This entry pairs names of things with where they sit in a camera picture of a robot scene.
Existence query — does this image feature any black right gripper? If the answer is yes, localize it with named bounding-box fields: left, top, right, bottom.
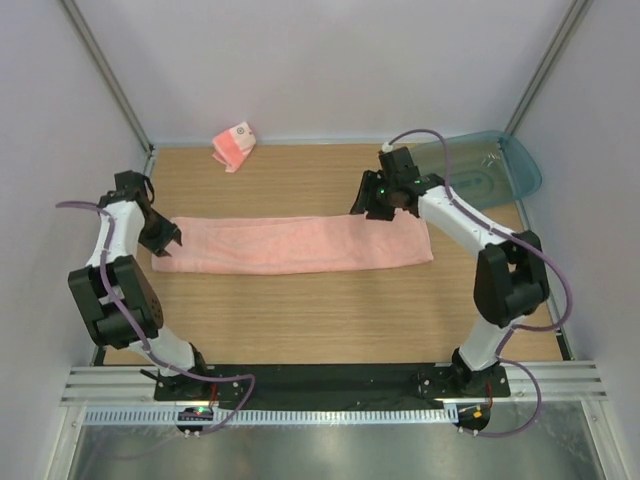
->
left=352, top=170, right=399, bottom=222

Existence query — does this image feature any large pink towel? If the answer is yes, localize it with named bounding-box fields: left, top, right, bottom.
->
left=151, top=212, right=434, bottom=275

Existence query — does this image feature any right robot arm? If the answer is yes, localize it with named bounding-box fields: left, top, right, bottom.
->
left=350, top=145, right=549, bottom=396

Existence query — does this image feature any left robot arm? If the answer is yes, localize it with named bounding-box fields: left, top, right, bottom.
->
left=58, top=170, right=212, bottom=400

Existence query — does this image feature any small folded pink cloth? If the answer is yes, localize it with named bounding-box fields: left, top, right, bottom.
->
left=212, top=122, right=256, bottom=173

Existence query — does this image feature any teal plastic tray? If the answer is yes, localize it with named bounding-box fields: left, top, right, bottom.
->
left=412, top=128, right=544, bottom=211

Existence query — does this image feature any slotted cable duct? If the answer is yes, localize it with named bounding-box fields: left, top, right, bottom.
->
left=83, top=405, right=458, bottom=428

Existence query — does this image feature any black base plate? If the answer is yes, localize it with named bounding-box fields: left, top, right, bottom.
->
left=153, top=362, right=511, bottom=404

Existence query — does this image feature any left aluminium frame post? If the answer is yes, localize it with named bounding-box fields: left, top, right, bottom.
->
left=59, top=0, right=153, bottom=157

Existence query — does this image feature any aluminium frame post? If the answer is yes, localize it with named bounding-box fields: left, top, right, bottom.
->
left=504, top=0, right=593, bottom=135
left=59, top=0, right=153, bottom=157

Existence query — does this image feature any right aluminium frame post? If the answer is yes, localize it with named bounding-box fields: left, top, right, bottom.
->
left=504, top=0, right=593, bottom=135

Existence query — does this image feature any aluminium front rail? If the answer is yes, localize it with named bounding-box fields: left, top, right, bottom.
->
left=61, top=361, right=607, bottom=411

